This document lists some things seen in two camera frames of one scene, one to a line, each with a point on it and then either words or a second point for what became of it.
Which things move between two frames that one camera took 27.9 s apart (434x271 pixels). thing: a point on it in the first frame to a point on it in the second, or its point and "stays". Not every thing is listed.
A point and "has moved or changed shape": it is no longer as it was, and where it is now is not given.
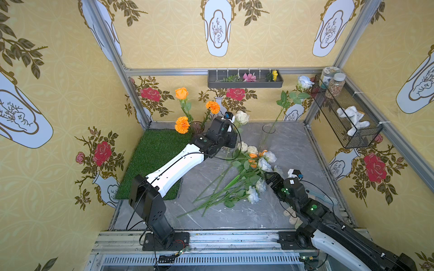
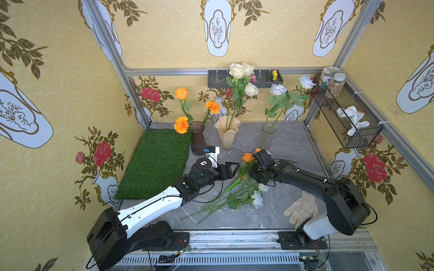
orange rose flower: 181,94 stays
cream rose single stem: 241,118 to 251,90
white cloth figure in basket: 354,117 stays
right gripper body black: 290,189 to 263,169
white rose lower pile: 261,185 stays
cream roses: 243,147 to 239,74
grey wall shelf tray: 244,78 stays
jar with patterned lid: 327,75 stays
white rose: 303,82 stays
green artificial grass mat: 155,145 stays
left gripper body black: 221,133 to 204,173
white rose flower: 264,165 has moved or changed shape
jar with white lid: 336,86 stays
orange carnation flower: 182,125 stays
